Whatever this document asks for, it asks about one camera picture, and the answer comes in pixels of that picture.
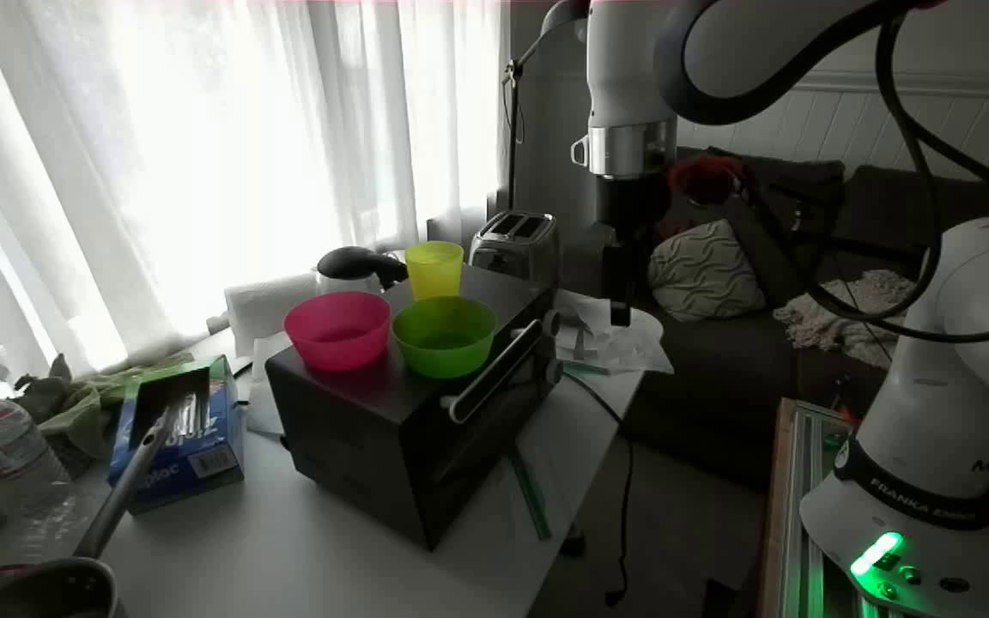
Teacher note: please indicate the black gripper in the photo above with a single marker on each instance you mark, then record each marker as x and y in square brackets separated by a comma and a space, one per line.
[632, 211]

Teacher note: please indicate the green plastic bowl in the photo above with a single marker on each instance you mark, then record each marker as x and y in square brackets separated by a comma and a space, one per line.
[443, 349]

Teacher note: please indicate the yellow plastic cup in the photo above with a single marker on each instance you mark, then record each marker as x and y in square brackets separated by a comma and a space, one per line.
[433, 272]

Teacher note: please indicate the pink plastic bowl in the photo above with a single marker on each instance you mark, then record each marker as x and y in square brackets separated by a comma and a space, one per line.
[339, 345]

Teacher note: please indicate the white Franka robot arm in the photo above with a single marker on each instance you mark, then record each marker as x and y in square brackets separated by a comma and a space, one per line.
[632, 69]

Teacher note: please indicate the white paper towel stack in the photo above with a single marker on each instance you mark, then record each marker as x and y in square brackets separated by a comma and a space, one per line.
[258, 310]

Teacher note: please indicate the white paper sheet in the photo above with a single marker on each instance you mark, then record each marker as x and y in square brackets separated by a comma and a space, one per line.
[618, 345]

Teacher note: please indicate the clear bag green zip strip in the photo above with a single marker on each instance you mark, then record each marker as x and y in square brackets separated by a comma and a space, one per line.
[586, 367]
[530, 499]

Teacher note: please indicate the patterned white pillow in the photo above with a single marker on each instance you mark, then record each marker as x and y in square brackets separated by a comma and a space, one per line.
[703, 274]

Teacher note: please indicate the silver toaster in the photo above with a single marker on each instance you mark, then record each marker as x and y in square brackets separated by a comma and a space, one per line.
[512, 240]

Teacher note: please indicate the dark grey sofa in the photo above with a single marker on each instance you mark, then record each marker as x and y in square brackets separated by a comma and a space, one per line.
[721, 365]

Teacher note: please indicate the black lamp stand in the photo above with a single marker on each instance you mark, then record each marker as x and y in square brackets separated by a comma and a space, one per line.
[511, 125]

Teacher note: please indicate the beige crumpled cloth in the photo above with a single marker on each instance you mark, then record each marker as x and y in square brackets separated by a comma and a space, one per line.
[840, 326]

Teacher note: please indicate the wooden table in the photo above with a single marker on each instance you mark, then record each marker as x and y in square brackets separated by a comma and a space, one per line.
[778, 515]

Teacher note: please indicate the black toaster oven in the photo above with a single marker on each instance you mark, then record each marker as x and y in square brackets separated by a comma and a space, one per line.
[404, 458]

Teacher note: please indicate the black electric kettle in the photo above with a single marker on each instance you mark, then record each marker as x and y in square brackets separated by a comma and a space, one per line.
[350, 264]

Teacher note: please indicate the blue cardboard box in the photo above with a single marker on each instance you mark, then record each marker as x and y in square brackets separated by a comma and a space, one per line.
[189, 458]

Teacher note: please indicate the white sheer curtain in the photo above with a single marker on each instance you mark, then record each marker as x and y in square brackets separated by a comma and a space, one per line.
[173, 137]

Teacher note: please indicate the green cloth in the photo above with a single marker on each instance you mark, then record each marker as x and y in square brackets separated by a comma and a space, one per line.
[83, 417]

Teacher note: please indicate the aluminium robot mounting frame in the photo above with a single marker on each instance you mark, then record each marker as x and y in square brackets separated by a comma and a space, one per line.
[825, 515]

